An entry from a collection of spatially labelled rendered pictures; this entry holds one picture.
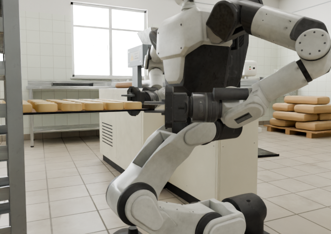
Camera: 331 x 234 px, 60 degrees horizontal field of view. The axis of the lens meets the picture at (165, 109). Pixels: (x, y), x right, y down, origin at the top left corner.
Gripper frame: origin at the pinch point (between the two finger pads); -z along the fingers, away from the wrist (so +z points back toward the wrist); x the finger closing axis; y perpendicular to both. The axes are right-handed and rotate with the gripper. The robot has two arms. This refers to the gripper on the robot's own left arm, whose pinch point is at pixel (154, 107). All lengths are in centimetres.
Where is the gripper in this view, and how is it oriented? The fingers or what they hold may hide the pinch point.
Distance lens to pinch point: 84.2
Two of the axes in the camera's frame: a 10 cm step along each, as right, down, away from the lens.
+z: 10.0, 0.1, -0.1
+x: 0.1, -10.0, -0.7
